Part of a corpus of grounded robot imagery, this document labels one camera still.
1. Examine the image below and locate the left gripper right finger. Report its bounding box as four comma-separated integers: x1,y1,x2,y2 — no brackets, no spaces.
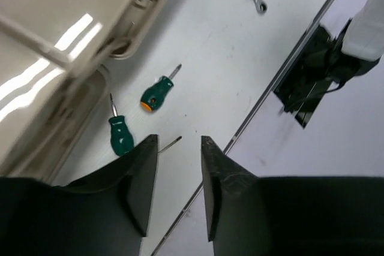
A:
201,136,383,255

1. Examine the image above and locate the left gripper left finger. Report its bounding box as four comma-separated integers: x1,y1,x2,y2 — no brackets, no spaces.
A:
1,134,158,255

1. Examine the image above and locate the green orange stubby screwdriver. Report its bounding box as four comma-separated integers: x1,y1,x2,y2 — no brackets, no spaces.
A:
140,64,182,113

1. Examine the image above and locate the beige plastic toolbox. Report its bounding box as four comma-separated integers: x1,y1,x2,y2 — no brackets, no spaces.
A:
1,0,167,183

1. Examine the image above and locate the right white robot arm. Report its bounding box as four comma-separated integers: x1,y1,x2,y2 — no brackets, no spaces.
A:
341,0,383,62

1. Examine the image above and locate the blue handled screwdriver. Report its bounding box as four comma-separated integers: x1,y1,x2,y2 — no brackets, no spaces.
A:
158,135,182,153

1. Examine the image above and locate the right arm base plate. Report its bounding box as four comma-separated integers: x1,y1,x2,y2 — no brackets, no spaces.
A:
274,20,379,128

